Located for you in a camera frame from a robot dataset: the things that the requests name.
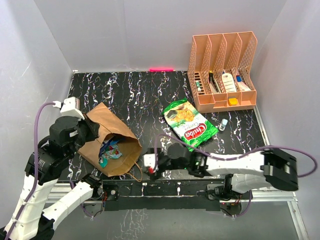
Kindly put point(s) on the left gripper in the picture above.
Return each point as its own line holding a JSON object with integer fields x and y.
{"x": 92, "y": 127}

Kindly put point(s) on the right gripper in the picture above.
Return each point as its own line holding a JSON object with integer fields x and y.
{"x": 157, "y": 174}

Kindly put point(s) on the green Chuba chips bag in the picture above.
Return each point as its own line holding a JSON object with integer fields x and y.
{"x": 190, "y": 126}

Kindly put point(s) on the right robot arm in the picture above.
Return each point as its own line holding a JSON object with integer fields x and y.
{"x": 265, "y": 167}

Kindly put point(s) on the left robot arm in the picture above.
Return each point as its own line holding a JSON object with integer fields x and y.
{"x": 31, "y": 220}

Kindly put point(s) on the white blue snack packet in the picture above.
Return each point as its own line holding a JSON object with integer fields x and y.
{"x": 112, "y": 141}

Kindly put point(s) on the small colourful snack packet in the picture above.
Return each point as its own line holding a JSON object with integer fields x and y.
{"x": 112, "y": 153}

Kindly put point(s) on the small white blue bottle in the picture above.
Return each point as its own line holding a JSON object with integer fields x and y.
{"x": 223, "y": 124}

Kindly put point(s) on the pink tape strip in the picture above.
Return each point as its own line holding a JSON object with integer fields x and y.
{"x": 161, "y": 69}

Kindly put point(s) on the green white small bottles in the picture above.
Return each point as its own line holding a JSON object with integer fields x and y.
{"x": 199, "y": 87}

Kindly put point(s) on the black yellow marker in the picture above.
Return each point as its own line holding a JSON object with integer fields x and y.
{"x": 215, "y": 89}

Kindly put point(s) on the yellow block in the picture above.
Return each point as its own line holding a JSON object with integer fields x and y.
{"x": 232, "y": 101}

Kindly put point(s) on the white lotion bottle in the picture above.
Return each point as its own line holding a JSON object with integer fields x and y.
{"x": 228, "y": 83}

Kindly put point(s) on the orange mesh file organizer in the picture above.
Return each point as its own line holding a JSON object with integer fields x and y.
{"x": 222, "y": 53}

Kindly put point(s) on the white tube blue cap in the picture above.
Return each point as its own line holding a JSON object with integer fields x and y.
{"x": 242, "y": 86}

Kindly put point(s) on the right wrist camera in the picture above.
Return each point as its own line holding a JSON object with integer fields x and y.
{"x": 149, "y": 162}

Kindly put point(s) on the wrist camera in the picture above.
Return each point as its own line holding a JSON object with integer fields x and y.
{"x": 149, "y": 162}
{"x": 69, "y": 107}

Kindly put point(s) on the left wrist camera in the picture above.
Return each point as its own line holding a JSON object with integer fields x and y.
{"x": 69, "y": 107}

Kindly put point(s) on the aluminium frame rail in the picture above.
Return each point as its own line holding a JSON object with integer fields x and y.
{"x": 270, "y": 215}

